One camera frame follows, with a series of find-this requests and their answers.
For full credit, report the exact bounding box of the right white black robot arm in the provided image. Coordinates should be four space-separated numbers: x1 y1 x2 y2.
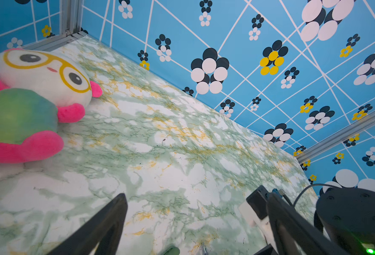
257 186 375 255

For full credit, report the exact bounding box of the right aluminium corner post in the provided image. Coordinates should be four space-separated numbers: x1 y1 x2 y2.
296 111 375 163

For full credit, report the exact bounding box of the pink green plush toy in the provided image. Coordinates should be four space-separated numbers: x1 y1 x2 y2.
0 48 103 164

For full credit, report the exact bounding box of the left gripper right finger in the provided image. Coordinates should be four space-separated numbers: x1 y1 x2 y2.
267 192 350 255

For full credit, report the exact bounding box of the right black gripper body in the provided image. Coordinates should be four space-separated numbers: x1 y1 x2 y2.
254 244 278 255

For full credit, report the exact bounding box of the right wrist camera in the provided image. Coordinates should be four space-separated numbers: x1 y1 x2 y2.
238 184 290 237

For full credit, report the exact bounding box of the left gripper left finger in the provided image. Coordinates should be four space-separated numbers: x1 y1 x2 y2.
49 193 128 255

